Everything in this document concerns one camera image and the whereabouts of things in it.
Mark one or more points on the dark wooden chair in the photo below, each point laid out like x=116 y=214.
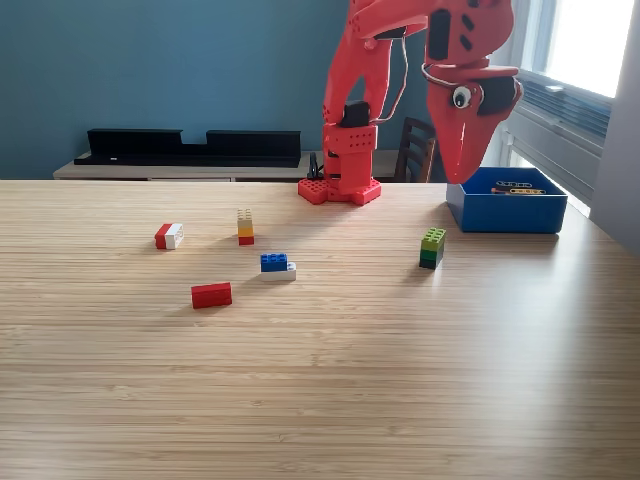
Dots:
x=415 y=150

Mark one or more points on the blue plastic bin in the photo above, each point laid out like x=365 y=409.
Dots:
x=510 y=215

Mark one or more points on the green brick stack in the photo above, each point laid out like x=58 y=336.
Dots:
x=432 y=249

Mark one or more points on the red white brick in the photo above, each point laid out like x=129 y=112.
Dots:
x=169 y=237

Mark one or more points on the blue white brick stack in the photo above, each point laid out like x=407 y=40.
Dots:
x=275 y=265

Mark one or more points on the tan orange red brick stack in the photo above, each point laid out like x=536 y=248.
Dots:
x=245 y=230

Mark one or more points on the bright window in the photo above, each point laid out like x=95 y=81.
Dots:
x=585 y=45

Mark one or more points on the grey window heater unit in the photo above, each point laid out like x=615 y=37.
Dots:
x=555 y=130

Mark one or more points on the yellow toy digger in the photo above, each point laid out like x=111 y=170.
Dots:
x=520 y=189

